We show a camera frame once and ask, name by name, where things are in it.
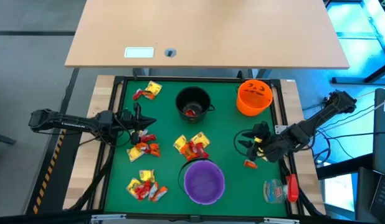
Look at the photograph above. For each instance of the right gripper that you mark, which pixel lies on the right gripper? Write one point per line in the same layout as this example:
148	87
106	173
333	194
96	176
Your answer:
267	143

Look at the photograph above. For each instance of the black computer monitor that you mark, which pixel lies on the black computer monitor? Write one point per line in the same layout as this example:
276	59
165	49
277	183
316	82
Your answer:
382	130

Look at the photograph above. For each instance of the round grey desk grommet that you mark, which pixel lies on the round grey desk grommet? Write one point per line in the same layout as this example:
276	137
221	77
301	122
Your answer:
170	52

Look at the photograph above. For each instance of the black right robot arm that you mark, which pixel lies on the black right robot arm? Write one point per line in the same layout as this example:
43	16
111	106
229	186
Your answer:
317	124

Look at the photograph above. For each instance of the black table foot bar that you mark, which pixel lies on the black table foot bar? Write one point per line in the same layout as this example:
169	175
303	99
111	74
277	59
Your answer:
348	80

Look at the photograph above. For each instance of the black hazard striped panel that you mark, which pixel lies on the black hazard striped panel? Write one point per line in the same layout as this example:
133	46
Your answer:
60	174

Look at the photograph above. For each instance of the black keyboard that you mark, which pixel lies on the black keyboard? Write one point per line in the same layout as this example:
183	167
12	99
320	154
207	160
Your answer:
382	199

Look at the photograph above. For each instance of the black aluminium table frame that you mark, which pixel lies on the black aluminium table frame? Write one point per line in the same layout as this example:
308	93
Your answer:
195	78

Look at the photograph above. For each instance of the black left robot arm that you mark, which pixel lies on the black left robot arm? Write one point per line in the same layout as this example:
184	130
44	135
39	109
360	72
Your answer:
64	123

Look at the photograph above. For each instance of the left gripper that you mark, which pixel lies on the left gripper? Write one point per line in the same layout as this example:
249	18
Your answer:
130	119

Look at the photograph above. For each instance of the purple plastic bucket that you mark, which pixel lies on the purple plastic bucket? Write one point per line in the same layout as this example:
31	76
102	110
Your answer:
204	183

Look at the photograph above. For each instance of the black side desk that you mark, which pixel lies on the black side desk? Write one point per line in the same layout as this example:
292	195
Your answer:
362	199

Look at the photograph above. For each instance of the silver frame bracket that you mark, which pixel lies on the silver frame bracket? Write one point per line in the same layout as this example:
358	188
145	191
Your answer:
281	220
108	217

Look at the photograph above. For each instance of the clear spray bottle red trigger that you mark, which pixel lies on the clear spray bottle red trigger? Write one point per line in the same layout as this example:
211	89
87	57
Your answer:
278	189

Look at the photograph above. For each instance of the silver corner plate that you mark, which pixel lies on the silver corner plate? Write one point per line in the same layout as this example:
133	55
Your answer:
280	129

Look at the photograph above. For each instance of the light wooden desk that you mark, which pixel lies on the light wooden desk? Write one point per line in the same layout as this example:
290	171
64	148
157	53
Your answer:
208	31

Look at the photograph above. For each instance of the orange pumpkin bucket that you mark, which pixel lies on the orange pumpkin bucket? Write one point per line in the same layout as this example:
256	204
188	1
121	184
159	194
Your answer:
254	98

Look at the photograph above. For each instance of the black jack-o-lantern bucket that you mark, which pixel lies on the black jack-o-lantern bucket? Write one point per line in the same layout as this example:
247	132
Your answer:
192	99

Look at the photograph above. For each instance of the orange candy wrapper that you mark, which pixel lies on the orange candy wrapper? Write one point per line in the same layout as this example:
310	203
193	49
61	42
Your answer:
250	164
160	193
154	150
187	154
149	95
153	191
141	146

